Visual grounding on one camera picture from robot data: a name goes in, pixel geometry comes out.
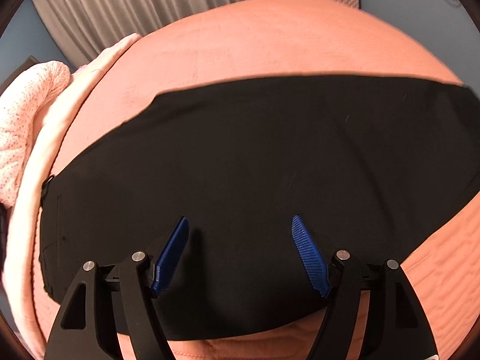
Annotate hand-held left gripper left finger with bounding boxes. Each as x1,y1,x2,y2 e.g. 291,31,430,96
45,215,190,360

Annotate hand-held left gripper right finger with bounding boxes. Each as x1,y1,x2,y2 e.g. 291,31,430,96
292,215,437,360

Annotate black pants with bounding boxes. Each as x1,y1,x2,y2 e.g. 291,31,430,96
38,75,480,342

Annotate light pink blanket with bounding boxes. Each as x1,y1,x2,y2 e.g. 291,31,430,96
4,33,142,342

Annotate pink dotted pillow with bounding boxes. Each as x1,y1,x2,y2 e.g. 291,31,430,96
0,61,72,205

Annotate orange quilted bedspread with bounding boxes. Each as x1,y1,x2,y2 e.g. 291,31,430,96
32,0,480,360

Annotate brown headboard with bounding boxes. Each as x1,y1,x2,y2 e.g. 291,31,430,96
0,55,42,94

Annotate grey pleated curtain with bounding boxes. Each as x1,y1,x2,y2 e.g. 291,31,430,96
30,0,302,64

